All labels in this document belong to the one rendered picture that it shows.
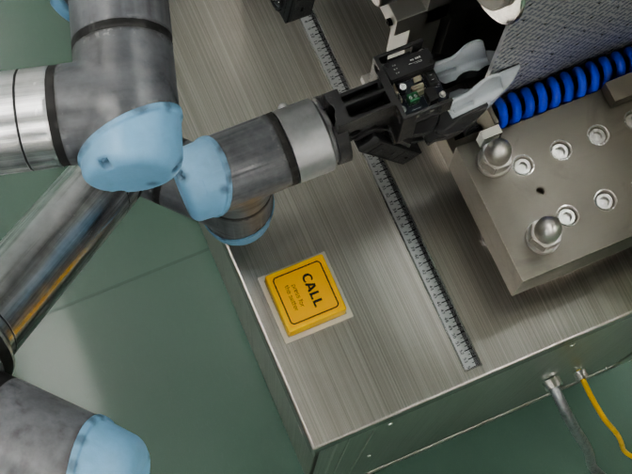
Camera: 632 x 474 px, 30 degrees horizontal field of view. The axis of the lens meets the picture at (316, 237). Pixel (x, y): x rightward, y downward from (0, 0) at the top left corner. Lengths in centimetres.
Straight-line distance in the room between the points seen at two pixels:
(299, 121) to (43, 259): 27
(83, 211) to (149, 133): 32
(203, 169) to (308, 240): 27
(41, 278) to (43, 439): 20
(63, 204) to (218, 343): 113
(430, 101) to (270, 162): 16
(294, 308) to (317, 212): 13
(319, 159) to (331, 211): 23
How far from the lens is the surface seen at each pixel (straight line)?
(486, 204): 124
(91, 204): 115
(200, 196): 111
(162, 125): 85
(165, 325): 225
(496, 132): 124
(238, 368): 223
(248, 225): 121
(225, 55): 143
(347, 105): 112
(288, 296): 130
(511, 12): 109
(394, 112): 114
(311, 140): 112
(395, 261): 134
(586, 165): 128
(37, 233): 111
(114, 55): 86
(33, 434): 94
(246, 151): 111
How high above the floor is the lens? 219
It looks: 73 degrees down
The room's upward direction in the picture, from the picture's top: 6 degrees clockwise
